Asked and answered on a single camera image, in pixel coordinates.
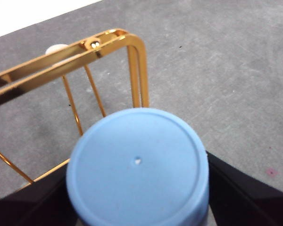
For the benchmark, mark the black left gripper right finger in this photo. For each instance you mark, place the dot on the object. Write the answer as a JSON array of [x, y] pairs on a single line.
[[245, 202]]

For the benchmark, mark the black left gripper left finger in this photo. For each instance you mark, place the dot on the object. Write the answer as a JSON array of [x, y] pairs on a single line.
[[33, 207]]

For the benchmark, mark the blue ribbed plastic cup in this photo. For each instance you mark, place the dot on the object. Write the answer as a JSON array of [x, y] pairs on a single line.
[[136, 176]]

